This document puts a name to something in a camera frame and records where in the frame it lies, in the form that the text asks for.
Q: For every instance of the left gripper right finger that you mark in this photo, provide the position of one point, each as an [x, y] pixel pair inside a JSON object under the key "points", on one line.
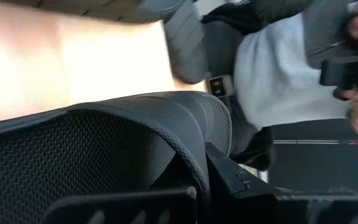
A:
{"points": [[235, 193]]}

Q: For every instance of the person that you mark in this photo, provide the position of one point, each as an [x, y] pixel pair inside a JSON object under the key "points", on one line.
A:
{"points": [[275, 77]]}

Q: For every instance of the black handheld controller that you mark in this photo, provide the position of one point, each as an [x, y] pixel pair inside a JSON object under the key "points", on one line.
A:
{"points": [[340, 73]]}

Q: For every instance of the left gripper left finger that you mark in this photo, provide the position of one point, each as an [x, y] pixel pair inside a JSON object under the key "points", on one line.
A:
{"points": [[120, 208]]}

